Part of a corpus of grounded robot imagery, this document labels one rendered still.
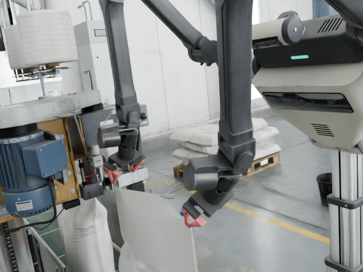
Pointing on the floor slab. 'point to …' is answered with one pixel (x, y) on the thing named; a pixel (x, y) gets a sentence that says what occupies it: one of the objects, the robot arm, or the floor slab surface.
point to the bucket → (324, 186)
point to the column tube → (21, 237)
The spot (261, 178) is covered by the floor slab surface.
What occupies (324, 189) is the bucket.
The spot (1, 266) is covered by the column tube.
